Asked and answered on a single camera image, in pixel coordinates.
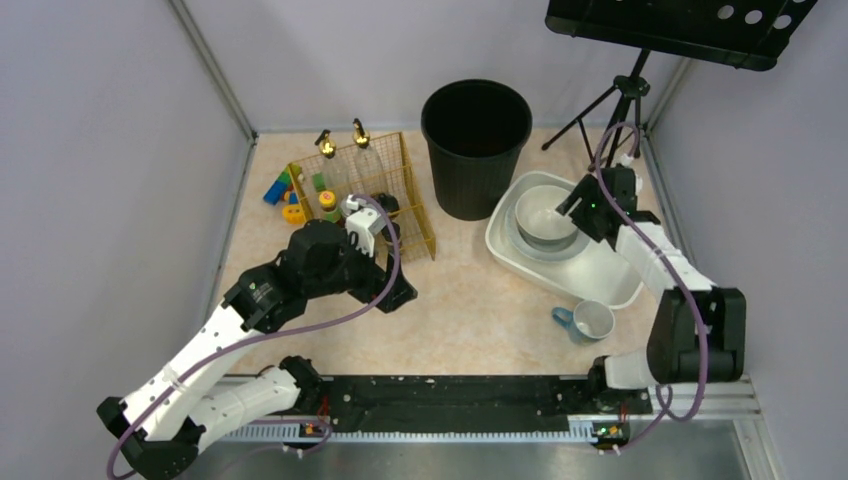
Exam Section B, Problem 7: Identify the metal corner post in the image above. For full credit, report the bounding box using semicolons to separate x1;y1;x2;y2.
165;0;258;143

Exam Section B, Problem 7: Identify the white paper plate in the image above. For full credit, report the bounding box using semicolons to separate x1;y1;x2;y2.
504;193;591;262

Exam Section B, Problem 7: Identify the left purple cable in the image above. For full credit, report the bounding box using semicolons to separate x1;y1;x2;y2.
105;193;403;480

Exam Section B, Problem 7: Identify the blue toy block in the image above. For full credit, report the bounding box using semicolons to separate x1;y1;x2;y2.
263;178;291;206

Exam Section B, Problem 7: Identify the green lego brick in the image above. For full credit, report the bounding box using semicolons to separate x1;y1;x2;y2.
277;163;303;185

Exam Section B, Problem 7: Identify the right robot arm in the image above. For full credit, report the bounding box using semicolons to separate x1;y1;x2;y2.
556;166;747;396

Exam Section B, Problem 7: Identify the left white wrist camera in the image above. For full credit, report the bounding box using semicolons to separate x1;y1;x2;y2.
340;194;389;257

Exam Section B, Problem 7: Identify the red sauce bottle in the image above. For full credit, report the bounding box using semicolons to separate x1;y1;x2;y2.
318;190;344;225

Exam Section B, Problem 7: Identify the gold wire basket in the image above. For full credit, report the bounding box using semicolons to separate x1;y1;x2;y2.
291;132;437;261

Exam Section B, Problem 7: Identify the glass oil bottle dark liquid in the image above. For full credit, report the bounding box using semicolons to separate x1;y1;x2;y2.
352;118;389;198

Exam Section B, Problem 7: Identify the black music stand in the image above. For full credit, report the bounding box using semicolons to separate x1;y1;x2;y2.
545;0;817;131

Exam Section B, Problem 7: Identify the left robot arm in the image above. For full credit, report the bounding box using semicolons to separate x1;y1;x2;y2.
97;210;416;479

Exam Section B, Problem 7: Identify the green toy block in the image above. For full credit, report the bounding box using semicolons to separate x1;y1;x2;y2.
311;173;326;192

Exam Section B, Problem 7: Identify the white bowl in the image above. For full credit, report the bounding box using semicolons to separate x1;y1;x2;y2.
514;185;578;252

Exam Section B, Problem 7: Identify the blue mug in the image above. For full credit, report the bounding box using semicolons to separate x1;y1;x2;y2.
551;300;616;345

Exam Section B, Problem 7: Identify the black trash bin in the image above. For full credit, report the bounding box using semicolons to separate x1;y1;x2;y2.
420;79;533;221

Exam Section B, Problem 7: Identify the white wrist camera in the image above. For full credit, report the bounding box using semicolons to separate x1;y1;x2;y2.
616;152;644;195
340;194;389;257

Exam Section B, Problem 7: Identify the white rectangular tub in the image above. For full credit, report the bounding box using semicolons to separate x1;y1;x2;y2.
484;171;644;310

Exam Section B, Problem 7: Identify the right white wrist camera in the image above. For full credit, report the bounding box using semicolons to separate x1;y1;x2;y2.
616;152;644;195

